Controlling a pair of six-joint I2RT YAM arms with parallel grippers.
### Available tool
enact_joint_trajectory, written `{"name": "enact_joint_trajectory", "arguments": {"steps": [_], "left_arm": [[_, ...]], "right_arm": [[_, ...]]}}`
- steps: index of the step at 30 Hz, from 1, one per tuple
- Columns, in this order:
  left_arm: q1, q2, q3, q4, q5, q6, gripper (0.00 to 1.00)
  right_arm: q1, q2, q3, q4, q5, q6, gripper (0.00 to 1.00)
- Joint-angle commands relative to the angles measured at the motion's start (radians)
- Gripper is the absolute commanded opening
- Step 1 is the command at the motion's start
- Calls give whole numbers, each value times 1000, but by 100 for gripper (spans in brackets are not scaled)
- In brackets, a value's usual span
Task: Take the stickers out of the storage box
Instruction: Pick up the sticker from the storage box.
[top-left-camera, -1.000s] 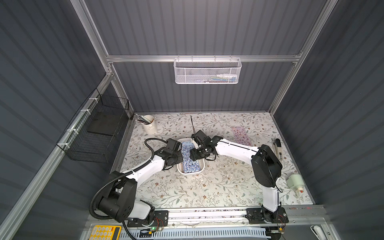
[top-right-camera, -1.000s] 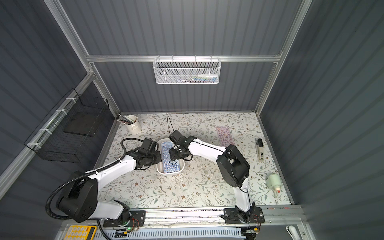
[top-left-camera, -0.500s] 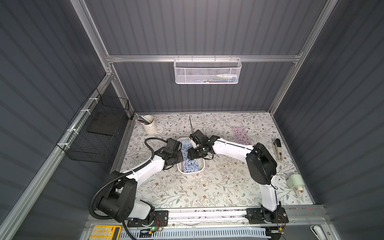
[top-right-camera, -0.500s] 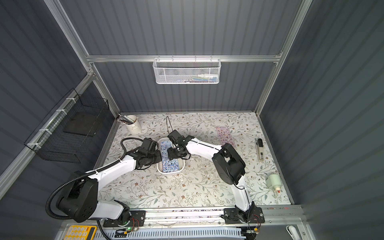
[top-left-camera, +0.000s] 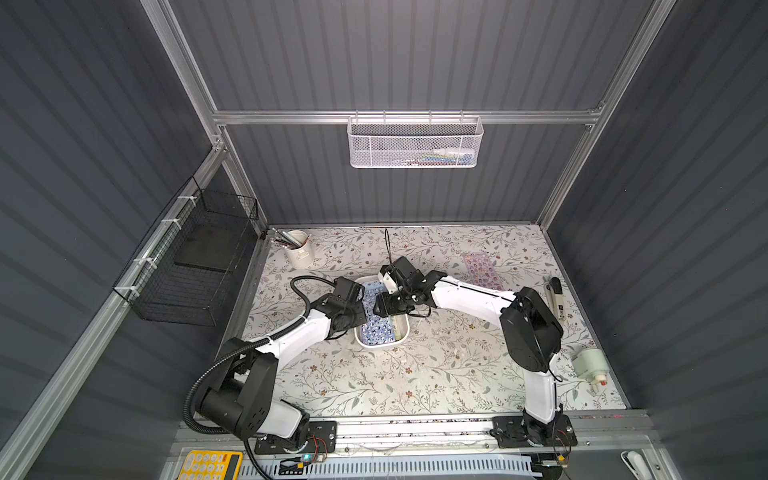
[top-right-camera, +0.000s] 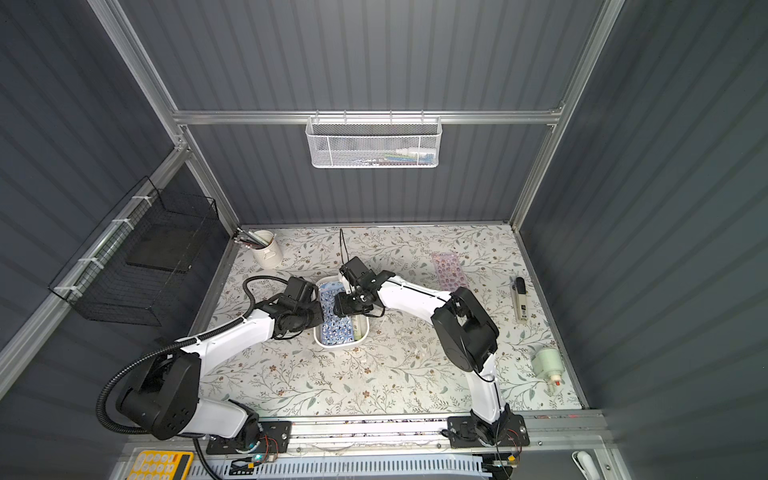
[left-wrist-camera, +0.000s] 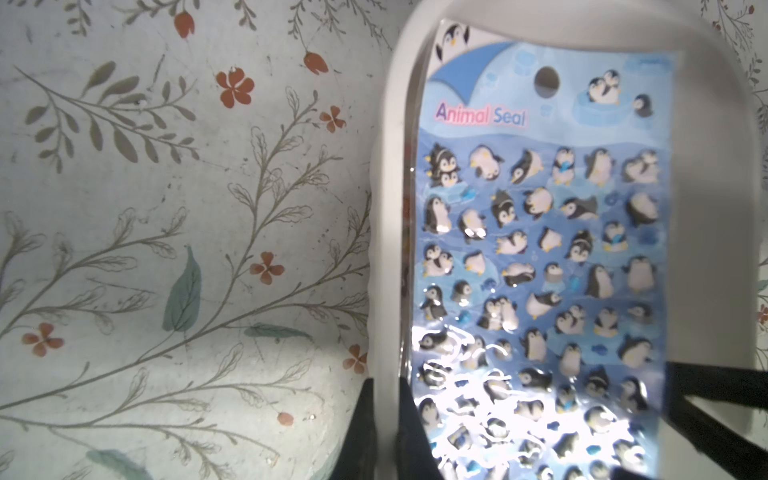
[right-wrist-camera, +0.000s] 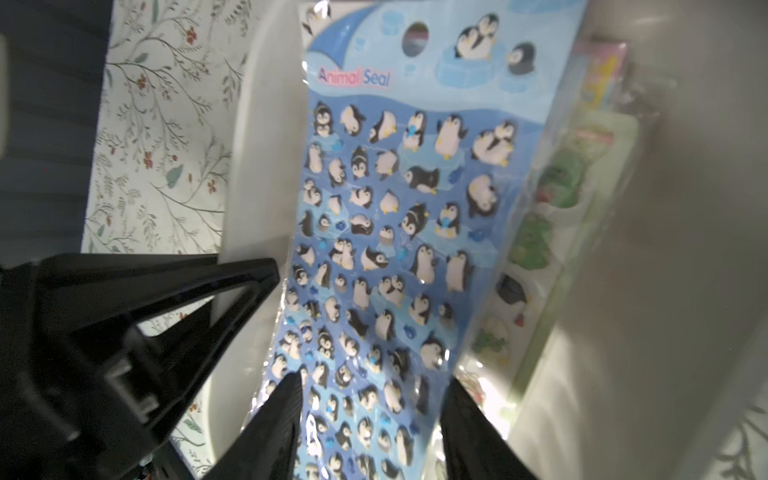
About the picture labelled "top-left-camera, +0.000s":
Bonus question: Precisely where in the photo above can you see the white plastic storage tray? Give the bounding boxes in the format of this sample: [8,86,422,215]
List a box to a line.
[354,275,411,350]

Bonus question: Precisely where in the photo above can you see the blue sticker sheet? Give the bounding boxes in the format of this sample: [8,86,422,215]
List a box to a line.
[359,281,396,347]

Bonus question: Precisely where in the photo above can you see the pink 3D sticker sheet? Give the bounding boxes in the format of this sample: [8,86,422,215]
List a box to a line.
[463,252,504,290]

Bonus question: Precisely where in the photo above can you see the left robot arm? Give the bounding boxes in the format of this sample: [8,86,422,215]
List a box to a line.
[182,275,366,444]

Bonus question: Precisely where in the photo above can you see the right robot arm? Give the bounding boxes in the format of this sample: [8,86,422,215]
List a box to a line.
[374,257,563,425]

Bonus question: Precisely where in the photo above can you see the cream metal pen bucket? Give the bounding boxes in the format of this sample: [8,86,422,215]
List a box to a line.
[285,230,315,270]

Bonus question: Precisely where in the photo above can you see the items in white basket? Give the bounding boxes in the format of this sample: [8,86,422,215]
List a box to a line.
[390,147,477,166]

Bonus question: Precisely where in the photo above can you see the black white handheld device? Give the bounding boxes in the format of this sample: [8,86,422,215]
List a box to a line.
[545,277,566,322]

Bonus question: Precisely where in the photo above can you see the yellow calculator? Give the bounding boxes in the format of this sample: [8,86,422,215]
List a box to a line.
[177,450,243,480]

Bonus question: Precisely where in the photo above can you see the white object bottom right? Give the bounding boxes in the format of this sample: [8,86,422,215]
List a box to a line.
[620,451,654,480]

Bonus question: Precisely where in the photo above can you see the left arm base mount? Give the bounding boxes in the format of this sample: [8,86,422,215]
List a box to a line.
[254,420,338,455]

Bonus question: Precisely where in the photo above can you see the black corrugated cable hose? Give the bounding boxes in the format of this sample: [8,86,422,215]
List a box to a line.
[182,275,337,436]

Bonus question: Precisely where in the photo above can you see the white wire wall basket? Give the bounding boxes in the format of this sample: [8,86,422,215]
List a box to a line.
[346,115,484,169]

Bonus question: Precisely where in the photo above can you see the black wire wall basket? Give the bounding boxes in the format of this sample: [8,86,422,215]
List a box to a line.
[113,184,259,327]

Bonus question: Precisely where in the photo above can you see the white slotted cable duct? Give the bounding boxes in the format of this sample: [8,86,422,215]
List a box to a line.
[264,454,543,479]

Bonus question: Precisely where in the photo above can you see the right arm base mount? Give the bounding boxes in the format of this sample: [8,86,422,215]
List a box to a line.
[489,411,578,450]

